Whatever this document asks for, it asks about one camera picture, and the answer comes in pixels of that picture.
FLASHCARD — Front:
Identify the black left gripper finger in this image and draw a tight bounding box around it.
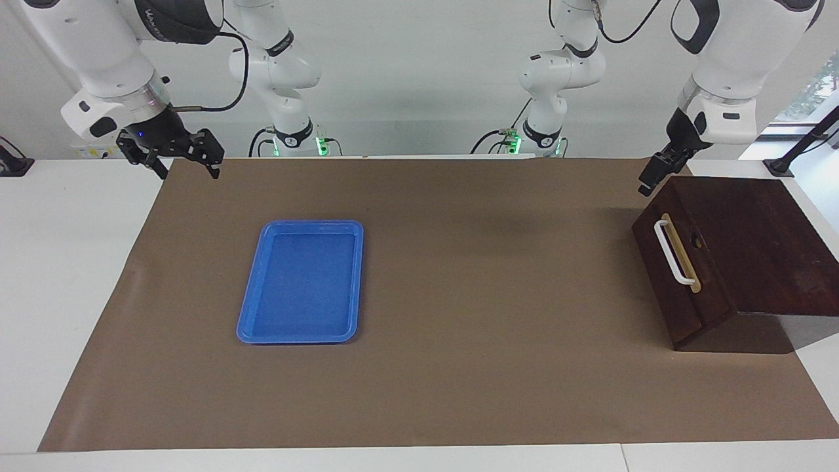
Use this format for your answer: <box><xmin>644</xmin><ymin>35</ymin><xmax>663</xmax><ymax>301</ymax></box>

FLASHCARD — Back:
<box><xmin>638</xmin><ymin>154</ymin><xmax>682</xmax><ymax>197</ymax></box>

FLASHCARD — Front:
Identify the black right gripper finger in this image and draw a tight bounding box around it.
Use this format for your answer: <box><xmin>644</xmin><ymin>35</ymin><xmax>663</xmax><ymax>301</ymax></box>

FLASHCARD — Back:
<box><xmin>117</xmin><ymin>134</ymin><xmax>168</xmax><ymax>179</ymax></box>
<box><xmin>189</xmin><ymin>129</ymin><xmax>225</xmax><ymax>179</ymax></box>

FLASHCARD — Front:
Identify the white drawer handle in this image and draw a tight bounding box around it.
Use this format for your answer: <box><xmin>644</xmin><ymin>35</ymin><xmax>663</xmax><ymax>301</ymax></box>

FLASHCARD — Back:
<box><xmin>654</xmin><ymin>218</ymin><xmax>695</xmax><ymax>286</ymax></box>

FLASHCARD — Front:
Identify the dark wooden drawer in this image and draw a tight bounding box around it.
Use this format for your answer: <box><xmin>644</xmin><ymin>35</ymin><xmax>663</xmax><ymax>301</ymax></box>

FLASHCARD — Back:
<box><xmin>631</xmin><ymin>180</ymin><xmax>738</xmax><ymax>351</ymax></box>

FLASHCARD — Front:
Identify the dark wooden drawer cabinet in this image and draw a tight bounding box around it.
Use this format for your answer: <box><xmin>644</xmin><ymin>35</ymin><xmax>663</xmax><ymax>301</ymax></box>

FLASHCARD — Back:
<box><xmin>669</xmin><ymin>176</ymin><xmax>839</xmax><ymax>355</ymax></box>

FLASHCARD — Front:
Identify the black stand with base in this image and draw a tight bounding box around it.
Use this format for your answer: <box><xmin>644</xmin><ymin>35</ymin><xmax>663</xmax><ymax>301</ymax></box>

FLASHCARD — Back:
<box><xmin>764</xmin><ymin>105</ymin><xmax>839</xmax><ymax>178</ymax></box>

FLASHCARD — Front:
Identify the black table clamp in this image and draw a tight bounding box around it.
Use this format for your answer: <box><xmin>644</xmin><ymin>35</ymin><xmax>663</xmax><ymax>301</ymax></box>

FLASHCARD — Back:
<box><xmin>0</xmin><ymin>136</ymin><xmax>35</xmax><ymax>178</ymax></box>

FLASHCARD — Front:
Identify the window with greenery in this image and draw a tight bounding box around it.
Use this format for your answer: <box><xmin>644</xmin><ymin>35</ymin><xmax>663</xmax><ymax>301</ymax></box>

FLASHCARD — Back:
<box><xmin>773</xmin><ymin>52</ymin><xmax>839</xmax><ymax>125</ymax></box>

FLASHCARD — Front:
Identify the blue plastic tray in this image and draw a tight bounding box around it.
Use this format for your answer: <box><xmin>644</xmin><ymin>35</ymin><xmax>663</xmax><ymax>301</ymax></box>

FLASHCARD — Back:
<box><xmin>236</xmin><ymin>220</ymin><xmax>364</xmax><ymax>345</ymax></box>

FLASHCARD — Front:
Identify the brown table mat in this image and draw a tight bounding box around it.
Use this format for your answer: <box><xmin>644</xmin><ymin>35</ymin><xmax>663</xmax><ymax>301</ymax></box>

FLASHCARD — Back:
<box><xmin>38</xmin><ymin>157</ymin><xmax>839</xmax><ymax>452</ymax></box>

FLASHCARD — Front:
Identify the black base cable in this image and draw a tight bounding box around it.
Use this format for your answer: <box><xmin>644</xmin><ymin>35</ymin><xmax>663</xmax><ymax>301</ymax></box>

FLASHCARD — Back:
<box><xmin>248</xmin><ymin>127</ymin><xmax>276</xmax><ymax>158</ymax></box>
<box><xmin>469</xmin><ymin>128</ymin><xmax>525</xmax><ymax>155</ymax></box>

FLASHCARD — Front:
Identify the white wall outlet box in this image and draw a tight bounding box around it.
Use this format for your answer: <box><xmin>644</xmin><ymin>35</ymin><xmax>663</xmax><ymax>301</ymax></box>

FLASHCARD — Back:
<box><xmin>69</xmin><ymin>141</ymin><xmax>125</xmax><ymax>159</ymax></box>

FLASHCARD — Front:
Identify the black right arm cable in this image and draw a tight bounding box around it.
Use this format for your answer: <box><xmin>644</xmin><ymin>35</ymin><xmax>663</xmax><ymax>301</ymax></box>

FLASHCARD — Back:
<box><xmin>174</xmin><ymin>29</ymin><xmax>251</xmax><ymax>112</ymax></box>

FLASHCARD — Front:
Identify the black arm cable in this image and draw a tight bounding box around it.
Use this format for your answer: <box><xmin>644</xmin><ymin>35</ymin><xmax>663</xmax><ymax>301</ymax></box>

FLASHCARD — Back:
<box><xmin>174</xmin><ymin>29</ymin><xmax>251</xmax><ymax>112</ymax></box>
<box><xmin>587</xmin><ymin>0</ymin><xmax>669</xmax><ymax>47</ymax></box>

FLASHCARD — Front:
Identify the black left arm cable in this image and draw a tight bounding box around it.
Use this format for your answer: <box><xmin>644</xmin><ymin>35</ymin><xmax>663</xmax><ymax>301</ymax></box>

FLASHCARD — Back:
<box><xmin>587</xmin><ymin>0</ymin><xmax>669</xmax><ymax>47</ymax></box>

